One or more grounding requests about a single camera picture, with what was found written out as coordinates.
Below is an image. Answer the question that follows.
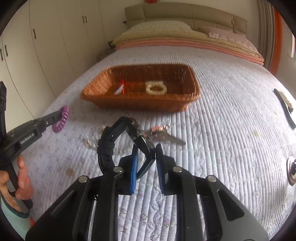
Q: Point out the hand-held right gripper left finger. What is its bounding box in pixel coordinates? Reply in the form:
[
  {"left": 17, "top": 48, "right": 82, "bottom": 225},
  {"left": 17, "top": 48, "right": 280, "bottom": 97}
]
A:
[{"left": 25, "top": 144, "right": 139, "bottom": 241}]

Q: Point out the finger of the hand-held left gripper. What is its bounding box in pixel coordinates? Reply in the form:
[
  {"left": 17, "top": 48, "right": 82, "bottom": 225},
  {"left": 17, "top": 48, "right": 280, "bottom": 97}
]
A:
[{"left": 39, "top": 110, "right": 62, "bottom": 131}]

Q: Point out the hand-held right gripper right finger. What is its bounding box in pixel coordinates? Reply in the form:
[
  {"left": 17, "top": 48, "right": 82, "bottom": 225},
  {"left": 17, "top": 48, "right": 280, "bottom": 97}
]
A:
[{"left": 155, "top": 143, "right": 270, "bottom": 241}]

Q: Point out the purple spiral hair tie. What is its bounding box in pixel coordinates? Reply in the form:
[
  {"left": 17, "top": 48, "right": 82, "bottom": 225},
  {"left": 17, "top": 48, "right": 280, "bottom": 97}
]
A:
[{"left": 52, "top": 105, "right": 70, "bottom": 134}]

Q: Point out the black wristwatch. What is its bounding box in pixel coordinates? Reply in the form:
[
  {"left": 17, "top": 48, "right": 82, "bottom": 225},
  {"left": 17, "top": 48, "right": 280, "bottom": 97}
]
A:
[{"left": 97, "top": 116, "right": 156, "bottom": 180}]

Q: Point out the brown wicker basket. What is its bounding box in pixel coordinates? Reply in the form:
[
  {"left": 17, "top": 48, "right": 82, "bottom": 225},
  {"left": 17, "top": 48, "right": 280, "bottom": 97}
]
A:
[{"left": 80, "top": 63, "right": 201, "bottom": 113}]

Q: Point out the person's left forearm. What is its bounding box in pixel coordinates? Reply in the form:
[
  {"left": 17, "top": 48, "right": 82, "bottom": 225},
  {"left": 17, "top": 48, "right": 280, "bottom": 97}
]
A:
[{"left": 0, "top": 193, "right": 31, "bottom": 240}]

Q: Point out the person's left hand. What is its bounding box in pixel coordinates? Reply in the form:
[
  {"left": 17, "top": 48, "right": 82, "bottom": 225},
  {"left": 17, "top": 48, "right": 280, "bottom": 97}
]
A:
[{"left": 0, "top": 154, "right": 34, "bottom": 212}]

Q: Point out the white quilted bedspread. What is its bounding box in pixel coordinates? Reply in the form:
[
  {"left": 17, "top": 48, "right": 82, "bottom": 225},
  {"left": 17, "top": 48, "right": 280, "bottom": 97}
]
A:
[{"left": 14, "top": 44, "right": 296, "bottom": 241}]

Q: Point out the white wardrobe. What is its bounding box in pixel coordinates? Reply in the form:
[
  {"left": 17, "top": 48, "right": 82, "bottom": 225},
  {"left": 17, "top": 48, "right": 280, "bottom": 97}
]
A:
[{"left": 0, "top": 0, "right": 128, "bottom": 112}]

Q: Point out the folded pink blanket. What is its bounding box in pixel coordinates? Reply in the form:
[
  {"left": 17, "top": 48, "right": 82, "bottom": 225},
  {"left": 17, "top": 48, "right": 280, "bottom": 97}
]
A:
[{"left": 115, "top": 38, "right": 265, "bottom": 67}]

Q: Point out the round grey pink object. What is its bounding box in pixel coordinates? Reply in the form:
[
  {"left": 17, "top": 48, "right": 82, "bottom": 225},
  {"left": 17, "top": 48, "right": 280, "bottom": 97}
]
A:
[{"left": 286, "top": 156, "right": 296, "bottom": 185}]

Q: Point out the folded cream quilt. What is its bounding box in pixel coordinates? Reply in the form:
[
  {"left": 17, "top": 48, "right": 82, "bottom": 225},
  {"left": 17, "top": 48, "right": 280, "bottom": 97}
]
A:
[{"left": 112, "top": 30, "right": 263, "bottom": 59}]

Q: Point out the black hair comb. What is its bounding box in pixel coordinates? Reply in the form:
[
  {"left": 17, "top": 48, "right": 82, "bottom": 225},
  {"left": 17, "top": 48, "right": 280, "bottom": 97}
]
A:
[{"left": 273, "top": 88, "right": 296, "bottom": 130}]

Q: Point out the cream patterned pillow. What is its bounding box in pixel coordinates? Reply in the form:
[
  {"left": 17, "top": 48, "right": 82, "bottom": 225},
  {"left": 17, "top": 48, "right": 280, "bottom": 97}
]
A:
[{"left": 120, "top": 21, "right": 194, "bottom": 36}]

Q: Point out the pink patterned pillow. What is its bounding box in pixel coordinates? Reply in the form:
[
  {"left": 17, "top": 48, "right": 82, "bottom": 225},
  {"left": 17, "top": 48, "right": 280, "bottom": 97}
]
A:
[{"left": 198, "top": 25, "right": 259, "bottom": 53}]

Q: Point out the beige padded headboard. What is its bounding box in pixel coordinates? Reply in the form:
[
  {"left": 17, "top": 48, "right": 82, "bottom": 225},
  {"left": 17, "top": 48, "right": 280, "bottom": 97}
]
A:
[{"left": 124, "top": 3, "right": 248, "bottom": 36}]

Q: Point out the striped orange curtain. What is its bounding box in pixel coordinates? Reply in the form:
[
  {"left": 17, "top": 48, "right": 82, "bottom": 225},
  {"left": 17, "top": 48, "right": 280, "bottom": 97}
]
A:
[{"left": 257, "top": 0, "right": 286, "bottom": 75}]

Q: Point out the silver crystal bracelet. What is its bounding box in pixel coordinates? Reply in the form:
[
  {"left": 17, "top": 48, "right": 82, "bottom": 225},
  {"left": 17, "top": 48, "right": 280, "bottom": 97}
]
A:
[{"left": 83, "top": 126, "right": 130, "bottom": 155}]

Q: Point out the white pendant with red string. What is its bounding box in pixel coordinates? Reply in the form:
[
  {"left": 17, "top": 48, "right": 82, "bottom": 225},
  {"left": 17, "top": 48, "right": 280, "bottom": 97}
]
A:
[{"left": 113, "top": 79, "right": 127, "bottom": 95}]

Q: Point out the white bead bracelet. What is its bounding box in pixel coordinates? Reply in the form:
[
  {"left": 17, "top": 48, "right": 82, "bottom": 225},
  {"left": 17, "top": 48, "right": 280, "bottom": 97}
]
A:
[{"left": 145, "top": 80, "right": 167, "bottom": 95}]

